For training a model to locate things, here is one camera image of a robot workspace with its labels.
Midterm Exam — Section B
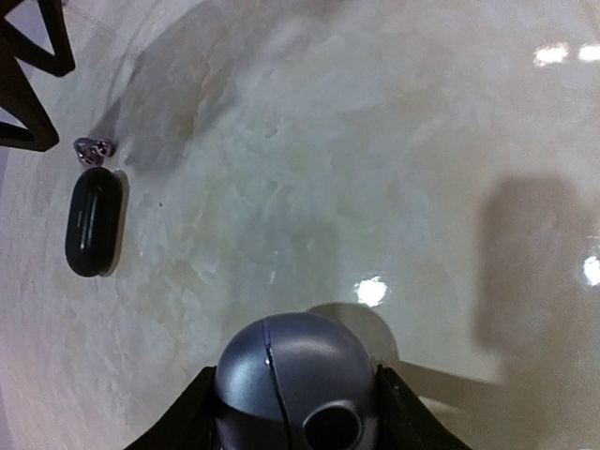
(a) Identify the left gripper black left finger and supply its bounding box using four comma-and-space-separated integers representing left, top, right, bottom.
126, 367, 217, 450

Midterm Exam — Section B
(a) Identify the purple silver earbud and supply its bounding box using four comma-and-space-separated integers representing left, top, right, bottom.
73, 137, 116, 167

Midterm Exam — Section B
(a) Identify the blue-grey oval charging case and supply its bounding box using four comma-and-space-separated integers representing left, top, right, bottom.
215, 312, 379, 449

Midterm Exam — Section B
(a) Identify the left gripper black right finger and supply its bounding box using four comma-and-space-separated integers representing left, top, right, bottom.
376, 365, 471, 450

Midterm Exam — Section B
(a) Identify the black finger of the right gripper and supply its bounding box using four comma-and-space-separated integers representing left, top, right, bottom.
0, 0, 77, 77
1, 41, 59, 151

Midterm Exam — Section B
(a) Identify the black earbud charging case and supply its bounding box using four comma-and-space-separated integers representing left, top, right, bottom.
65, 167, 124, 278

